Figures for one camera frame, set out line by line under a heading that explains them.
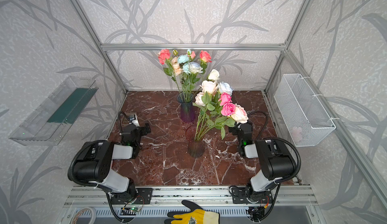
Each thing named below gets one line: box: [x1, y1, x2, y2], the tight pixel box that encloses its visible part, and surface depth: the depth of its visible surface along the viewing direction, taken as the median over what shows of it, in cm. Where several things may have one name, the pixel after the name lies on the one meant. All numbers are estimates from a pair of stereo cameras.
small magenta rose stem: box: [199, 102, 237, 140], surface depth 57 cm
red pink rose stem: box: [157, 48, 184, 102], surface depth 80 cm
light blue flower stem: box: [177, 54, 190, 104], surface depth 83 cm
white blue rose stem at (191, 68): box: [182, 61, 204, 102], surface depth 79 cm
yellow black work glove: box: [164, 199, 220, 224], surface depth 68 cm
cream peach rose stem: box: [197, 79, 219, 140], surface depth 64 cm
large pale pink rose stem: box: [205, 104, 249, 140], surface depth 58 cm
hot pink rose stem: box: [205, 92, 233, 134], surface depth 61 cm
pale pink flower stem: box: [194, 91, 206, 142], surface depth 68 cm
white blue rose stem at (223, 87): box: [217, 81, 235, 96], surface depth 63 cm
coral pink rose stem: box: [198, 49, 213, 83], surface depth 84 cm
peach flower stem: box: [171, 49, 186, 104], surface depth 84 cm
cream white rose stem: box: [206, 68, 220, 82], surface depth 72 cm
